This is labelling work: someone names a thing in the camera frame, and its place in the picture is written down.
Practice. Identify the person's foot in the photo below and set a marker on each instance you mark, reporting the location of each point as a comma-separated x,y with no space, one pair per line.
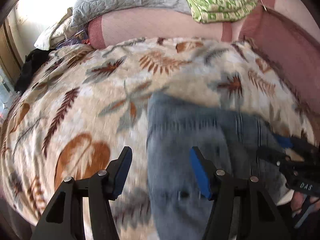
300,202

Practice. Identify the leaf print blanket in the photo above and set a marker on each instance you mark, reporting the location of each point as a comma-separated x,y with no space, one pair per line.
100,80

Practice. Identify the clear plastic bag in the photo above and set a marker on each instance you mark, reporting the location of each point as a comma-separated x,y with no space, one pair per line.
75,40

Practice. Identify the green patterned blanket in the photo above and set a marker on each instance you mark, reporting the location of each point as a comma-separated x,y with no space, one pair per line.
220,10

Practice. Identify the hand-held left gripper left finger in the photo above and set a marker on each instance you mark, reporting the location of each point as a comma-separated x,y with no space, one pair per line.
121,175

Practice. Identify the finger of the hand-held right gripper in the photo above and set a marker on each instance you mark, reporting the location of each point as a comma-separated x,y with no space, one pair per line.
270,155
285,141

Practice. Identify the wooden stained glass door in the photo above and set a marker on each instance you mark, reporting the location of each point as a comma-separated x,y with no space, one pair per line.
10,55

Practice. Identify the pink sofa bolster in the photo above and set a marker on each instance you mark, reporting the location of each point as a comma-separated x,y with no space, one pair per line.
155,27

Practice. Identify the black cloth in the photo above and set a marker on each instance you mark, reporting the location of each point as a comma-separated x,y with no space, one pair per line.
30,67

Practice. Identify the pink sofa backrest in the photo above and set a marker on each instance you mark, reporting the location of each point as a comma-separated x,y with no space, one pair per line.
292,55

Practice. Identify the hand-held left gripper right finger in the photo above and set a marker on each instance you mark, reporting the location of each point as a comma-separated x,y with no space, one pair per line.
200,172

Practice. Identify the blue denim pants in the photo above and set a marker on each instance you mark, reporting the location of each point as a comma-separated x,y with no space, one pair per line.
175,142

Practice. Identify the white floral pillow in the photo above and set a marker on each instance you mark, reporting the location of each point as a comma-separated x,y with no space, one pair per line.
55,35

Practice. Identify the dark sandal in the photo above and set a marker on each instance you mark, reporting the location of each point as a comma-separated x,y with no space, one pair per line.
305,215

